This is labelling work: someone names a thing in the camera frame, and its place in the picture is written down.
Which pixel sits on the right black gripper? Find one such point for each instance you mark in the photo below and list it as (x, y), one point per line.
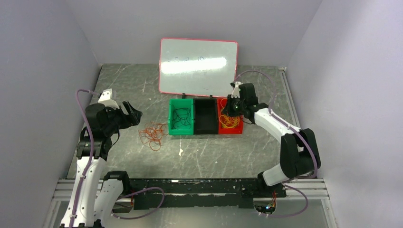
(228, 109)

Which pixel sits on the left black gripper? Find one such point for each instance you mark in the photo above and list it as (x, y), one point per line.
(131, 118)

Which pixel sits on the red plastic bin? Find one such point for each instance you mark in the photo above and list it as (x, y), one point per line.
(226, 124)

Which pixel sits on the black plastic bin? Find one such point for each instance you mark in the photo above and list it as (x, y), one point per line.
(205, 116)

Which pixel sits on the green plastic bin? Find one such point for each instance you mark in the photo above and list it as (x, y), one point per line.
(181, 116)

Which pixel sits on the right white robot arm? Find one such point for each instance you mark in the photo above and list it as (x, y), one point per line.
(298, 147)

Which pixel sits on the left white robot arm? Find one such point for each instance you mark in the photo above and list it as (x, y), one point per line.
(90, 205)

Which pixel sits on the pink framed whiteboard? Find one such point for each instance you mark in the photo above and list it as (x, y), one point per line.
(199, 67)

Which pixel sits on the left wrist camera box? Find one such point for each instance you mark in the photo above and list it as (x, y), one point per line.
(107, 98)

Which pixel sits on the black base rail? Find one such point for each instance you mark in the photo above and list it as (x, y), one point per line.
(185, 193)

